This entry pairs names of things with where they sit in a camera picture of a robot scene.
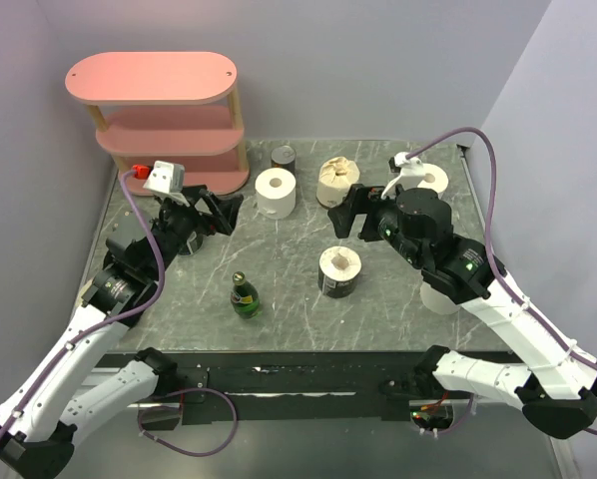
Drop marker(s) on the white paper towel roll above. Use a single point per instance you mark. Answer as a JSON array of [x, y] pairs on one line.
[[276, 193]]

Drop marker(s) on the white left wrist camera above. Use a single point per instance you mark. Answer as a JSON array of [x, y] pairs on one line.
[[166, 181]]

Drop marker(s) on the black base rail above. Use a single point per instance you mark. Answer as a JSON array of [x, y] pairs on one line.
[[285, 385]]

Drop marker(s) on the beige paper roll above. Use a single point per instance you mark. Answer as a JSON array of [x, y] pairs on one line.
[[335, 178]]

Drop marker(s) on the white roll far right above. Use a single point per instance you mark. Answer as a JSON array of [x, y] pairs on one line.
[[435, 178]]

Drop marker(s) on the dark tin can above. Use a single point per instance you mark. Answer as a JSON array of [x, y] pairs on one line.
[[284, 157]]

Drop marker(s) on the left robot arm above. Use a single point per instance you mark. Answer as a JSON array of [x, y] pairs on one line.
[[45, 419]]

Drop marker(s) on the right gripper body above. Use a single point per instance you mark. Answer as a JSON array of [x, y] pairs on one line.
[[381, 219]]

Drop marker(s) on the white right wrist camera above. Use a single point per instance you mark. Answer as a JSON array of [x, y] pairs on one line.
[[408, 171]]

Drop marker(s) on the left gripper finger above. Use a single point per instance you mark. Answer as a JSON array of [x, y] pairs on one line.
[[222, 205], [222, 225]]

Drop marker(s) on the pink three-tier shelf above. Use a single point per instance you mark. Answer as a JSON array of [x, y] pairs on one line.
[[179, 106]]

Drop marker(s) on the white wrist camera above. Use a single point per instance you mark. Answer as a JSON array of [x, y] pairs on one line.
[[408, 171], [166, 181]]

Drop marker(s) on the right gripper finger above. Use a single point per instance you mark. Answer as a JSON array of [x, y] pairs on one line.
[[355, 200], [342, 218]]

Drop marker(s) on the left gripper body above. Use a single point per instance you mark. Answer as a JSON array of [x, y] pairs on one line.
[[180, 221]]

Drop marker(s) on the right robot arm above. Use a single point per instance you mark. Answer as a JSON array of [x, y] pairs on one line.
[[554, 383]]

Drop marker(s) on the black label roll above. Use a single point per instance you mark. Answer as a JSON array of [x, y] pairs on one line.
[[192, 245], [339, 268]]

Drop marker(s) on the white roll under right arm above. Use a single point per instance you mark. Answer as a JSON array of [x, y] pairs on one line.
[[436, 301]]

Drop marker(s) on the green glass bottle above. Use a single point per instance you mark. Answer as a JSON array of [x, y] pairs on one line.
[[244, 297]]

